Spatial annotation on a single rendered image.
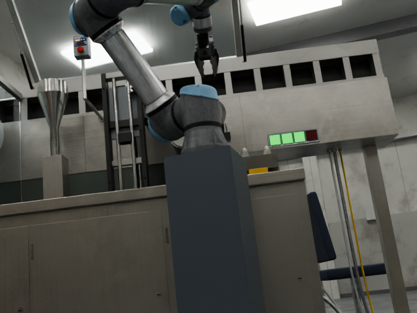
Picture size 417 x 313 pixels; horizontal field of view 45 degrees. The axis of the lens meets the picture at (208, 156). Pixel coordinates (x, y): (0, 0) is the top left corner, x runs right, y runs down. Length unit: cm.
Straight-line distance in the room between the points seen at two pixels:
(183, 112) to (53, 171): 95
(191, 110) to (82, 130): 120
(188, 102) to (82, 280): 76
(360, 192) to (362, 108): 908
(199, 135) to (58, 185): 99
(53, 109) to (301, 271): 132
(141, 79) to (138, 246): 61
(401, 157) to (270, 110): 938
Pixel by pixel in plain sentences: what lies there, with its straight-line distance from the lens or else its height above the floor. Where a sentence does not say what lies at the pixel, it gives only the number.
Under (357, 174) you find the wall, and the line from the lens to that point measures 1172.
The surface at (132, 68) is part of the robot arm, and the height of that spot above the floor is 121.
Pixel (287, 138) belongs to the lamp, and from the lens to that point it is 250.
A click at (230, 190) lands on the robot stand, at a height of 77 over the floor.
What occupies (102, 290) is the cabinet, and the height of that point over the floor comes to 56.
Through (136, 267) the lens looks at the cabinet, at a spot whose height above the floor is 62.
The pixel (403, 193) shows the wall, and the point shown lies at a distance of 1168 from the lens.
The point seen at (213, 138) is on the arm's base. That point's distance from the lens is 148.
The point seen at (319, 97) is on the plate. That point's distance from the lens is 260.
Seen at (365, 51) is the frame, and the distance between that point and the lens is 275.
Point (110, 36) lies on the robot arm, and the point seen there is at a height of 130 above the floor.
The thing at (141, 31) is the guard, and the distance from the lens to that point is 263.
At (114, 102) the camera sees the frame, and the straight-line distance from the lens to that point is 214.
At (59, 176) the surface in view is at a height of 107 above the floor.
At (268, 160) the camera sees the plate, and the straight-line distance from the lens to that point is 210.
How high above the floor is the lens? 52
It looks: 14 degrees up
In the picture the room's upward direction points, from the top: 7 degrees counter-clockwise
